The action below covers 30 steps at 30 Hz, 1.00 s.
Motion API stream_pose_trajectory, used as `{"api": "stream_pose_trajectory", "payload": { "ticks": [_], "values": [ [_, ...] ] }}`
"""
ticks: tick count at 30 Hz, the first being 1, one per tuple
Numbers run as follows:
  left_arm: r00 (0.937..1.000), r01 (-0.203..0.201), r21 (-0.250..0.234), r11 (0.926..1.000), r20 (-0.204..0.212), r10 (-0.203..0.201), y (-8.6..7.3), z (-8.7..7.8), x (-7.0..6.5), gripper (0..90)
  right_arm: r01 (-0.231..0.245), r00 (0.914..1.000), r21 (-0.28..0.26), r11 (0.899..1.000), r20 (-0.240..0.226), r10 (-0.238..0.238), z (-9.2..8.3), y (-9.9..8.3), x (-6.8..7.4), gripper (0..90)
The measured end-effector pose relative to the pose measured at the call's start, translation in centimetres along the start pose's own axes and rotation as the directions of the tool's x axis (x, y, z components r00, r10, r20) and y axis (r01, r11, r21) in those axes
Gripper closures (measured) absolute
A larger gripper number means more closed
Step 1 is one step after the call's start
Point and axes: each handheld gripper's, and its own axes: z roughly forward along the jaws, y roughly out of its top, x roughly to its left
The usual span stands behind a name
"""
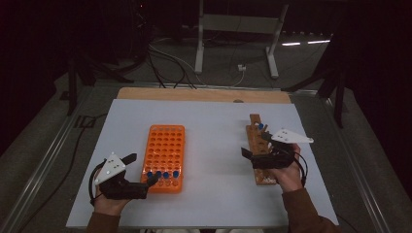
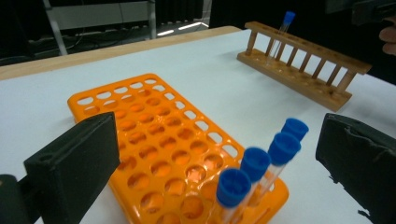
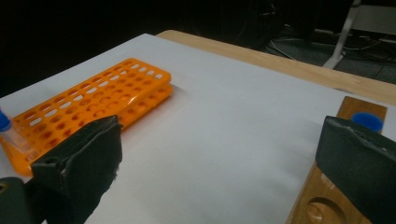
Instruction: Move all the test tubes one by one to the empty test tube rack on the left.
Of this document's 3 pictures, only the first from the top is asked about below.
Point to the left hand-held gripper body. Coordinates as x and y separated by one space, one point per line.
126 191

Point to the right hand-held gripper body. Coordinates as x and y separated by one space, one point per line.
275 160

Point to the blue-capped glass test tube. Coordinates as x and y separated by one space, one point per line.
260 125
158 174
176 174
149 174
165 174

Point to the wooden test tube rack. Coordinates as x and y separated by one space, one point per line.
252 136

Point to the orange plastic test tube rack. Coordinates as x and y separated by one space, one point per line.
165 145

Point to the person's left hand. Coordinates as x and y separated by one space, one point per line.
110 206

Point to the person's right hand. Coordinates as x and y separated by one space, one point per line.
290 178

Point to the white table mat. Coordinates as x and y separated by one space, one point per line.
210 161

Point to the white plug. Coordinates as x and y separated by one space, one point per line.
241 68

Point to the black tripod stand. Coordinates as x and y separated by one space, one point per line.
73 87
338 97

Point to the grey metal stand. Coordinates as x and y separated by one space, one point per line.
238 24

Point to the metal floor rail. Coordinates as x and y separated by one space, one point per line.
356 168
42 168

